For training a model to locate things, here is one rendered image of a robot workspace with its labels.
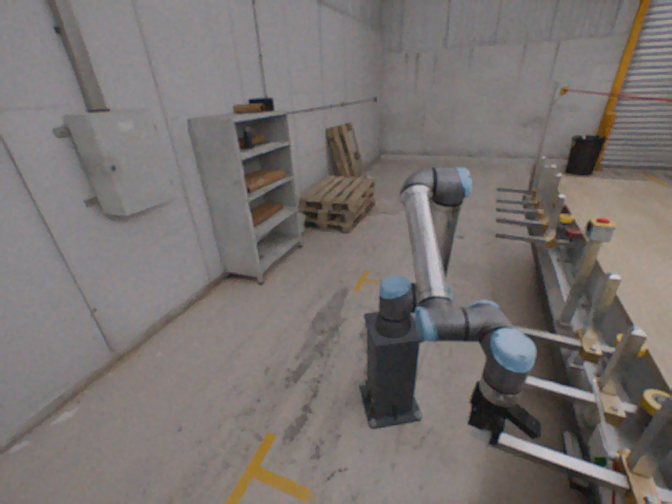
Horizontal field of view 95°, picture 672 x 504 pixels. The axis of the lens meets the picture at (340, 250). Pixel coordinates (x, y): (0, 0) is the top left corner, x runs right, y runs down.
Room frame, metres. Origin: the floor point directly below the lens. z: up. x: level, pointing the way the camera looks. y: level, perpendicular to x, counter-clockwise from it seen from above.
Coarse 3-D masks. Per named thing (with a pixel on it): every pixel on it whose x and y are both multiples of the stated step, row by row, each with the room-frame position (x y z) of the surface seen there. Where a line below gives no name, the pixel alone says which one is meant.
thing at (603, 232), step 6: (594, 222) 1.09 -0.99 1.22; (600, 222) 1.09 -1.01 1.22; (612, 222) 1.08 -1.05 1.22; (594, 228) 1.08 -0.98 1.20; (600, 228) 1.07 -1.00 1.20; (606, 228) 1.06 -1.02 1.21; (612, 228) 1.05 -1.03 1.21; (594, 234) 1.07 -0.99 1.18; (600, 234) 1.07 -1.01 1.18; (606, 234) 1.06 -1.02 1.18; (612, 234) 1.05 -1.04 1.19; (594, 240) 1.07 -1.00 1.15; (600, 240) 1.06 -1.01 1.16; (606, 240) 1.06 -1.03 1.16
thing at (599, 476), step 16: (496, 448) 0.49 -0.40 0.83; (512, 448) 0.48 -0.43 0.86; (528, 448) 0.47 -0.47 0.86; (544, 448) 0.47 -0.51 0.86; (544, 464) 0.44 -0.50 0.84; (560, 464) 0.43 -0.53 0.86; (576, 464) 0.43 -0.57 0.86; (592, 480) 0.40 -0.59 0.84; (608, 480) 0.39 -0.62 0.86; (624, 480) 0.39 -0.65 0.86
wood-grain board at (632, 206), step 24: (576, 192) 2.41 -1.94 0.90; (600, 192) 2.38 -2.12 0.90; (624, 192) 2.35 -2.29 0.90; (648, 192) 2.33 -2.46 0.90; (576, 216) 1.91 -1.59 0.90; (600, 216) 1.89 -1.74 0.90; (624, 216) 1.87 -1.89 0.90; (648, 216) 1.86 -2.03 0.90; (624, 240) 1.54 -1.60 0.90; (648, 240) 1.52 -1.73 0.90; (600, 264) 1.29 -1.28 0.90; (624, 264) 1.29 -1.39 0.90; (648, 264) 1.28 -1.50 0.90; (624, 288) 1.09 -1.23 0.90; (648, 288) 1.08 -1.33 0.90; (624, 312) 0.95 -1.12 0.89; (648, 312) 0.93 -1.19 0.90; (648, 336) 0.81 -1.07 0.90; (648, 360) 0.72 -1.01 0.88
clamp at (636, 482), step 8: (624, 456) 0.44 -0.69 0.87; (624, 464) 0.42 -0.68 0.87; (624, 472) 0.41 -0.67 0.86; (632, 472) 0.40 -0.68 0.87; (632, 480) 0.38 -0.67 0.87; (640, 480) 0.38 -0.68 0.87; (648, 480) 0.38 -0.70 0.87; (632, 488) 0.37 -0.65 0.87; (640, 488) 0.37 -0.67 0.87; (648, 488) 0.37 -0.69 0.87; (656, 488) 0.37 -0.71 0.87; (624, 496) 0.37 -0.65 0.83; (632, 496) 0.36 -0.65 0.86; (640, 496) 0.35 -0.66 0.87; (656, 496) 0.35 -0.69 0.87
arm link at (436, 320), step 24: (408, 192) 1.07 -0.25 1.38; (408, 216) 0.99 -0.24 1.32; (432, 216) 0.98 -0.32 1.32; (432, 240) 0.86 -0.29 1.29; (432, 264) 0.78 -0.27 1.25; (432, 288) 0.71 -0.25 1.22; (432, 312) 0.64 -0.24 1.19; (456, 312) 0.64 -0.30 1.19; (432, 336) 0.60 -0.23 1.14; (456, 336) 0.60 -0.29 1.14
